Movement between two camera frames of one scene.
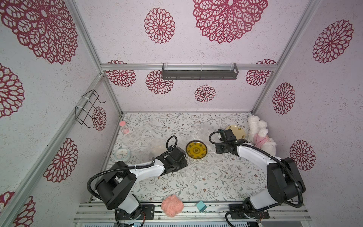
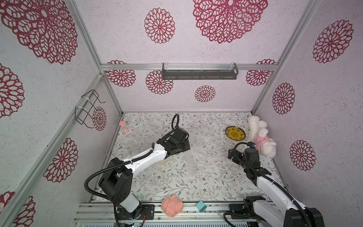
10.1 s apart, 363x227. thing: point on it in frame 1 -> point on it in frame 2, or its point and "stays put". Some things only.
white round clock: (122, 154) stays put
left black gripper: (184, 164) -> (186, 146)
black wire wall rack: (86, 110) stays put
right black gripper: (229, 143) -> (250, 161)
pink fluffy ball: (172, 205) stays put
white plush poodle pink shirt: (258, 136) stays put
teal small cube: (201, 206) stays put
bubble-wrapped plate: (196, 149) -> (235, 133)
